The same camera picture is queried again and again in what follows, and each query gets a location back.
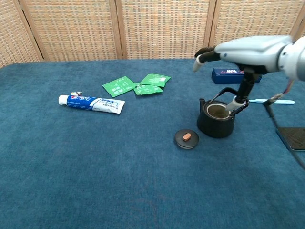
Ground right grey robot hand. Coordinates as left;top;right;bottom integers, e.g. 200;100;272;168
192;35;293;112

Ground black teapot lid orange knob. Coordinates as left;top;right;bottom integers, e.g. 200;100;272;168
174;129;200;150

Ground black cast iron teapot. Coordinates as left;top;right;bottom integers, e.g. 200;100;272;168
196;87;250;139

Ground dark blue rectangular box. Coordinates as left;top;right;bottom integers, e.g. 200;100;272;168
211;67;263;84

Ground light blue toothbrush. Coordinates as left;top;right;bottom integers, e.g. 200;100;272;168
248;98;295;105

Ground blue smartphone dark screen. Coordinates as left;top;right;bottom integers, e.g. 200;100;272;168
275;126;305;152

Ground green tea sachet white patch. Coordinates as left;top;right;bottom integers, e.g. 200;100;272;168
140;73;172;88

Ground woven bamboo folding screen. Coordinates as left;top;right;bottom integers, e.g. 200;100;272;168
0;0;305;69

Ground small green tea sachet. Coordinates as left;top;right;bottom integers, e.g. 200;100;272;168
133;83;164;96

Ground large green tea sachet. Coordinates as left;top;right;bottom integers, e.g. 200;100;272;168
102;76;137;98

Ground white blue toothpaste tube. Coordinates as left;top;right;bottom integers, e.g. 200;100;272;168
58;94;126;115

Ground blue fabric table cover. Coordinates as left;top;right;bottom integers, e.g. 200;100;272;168
0;56;305;229

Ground black cable coloured wires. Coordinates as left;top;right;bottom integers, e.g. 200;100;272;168
263;78;305;170

